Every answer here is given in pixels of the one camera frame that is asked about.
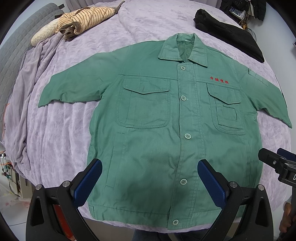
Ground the green work jacket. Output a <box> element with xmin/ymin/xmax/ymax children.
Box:
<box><xmin>39</xmin><ymin>33</ymin><xmax>292</xmax><ymax>231</ymax></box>

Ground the black clothes pile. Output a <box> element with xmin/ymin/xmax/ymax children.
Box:
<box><xmin>219</xmin><ymin>0</ymin><xmax>266</xmax><ymax>30</ymax></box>

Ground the person's right hand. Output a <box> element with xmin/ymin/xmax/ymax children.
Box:
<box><xmin>279</xmin><ymin>202</ymin><xmax>295</xmax><ymax>233</ymax></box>

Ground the lavender plush bed blanket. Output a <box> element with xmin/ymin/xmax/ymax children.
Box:
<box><xmin>2</xmin><ymin>0</ymin><xmax>293</xmax><ymax>232</ymax></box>

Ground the black folded garment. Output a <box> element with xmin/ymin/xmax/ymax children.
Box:
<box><xmin>194</xmin><ymin>9</ymin><xmax>264</xmax><ymax>63</ymax></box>

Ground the grey quilted headboard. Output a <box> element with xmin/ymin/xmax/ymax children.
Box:
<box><xmin>1</xmin><ymin>3</ymin><xmax>64</xmax><ymax>118</ymax></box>

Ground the cream knit pillow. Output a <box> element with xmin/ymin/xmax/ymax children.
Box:
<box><xmin>31</xmin><ymin>18</ymin><xmax>59</xmax><ymax>47</ymax></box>

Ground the striped beige folded garment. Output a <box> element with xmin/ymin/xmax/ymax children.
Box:
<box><xmin>56</xmin><ymin>1</ymin><xmax>125</xmax><ymax>40</ymax></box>

